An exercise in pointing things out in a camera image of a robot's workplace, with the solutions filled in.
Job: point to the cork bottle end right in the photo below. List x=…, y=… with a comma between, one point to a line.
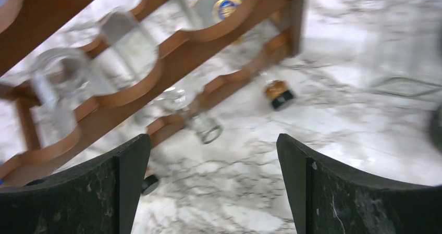
x=279, y=94

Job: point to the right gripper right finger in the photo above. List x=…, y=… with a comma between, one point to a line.
x=328, y=196

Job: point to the brown wooden wine rack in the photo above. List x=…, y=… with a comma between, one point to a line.
x=178, y=55

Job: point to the cork bottle end lower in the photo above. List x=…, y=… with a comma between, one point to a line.
x=149, y=184

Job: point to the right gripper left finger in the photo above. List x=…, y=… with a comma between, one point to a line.
x=100, y=195

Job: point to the cork bottle end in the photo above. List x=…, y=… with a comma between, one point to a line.
x=149, y=184
x=279, y=94

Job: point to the clear bottle lower rack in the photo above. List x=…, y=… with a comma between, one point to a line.
x=58, y=80

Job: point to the clear bottle blue label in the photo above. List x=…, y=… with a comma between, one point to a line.
x=206, y=13

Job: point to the clear bottle with cork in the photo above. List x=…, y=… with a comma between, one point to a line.
x=137, y=48

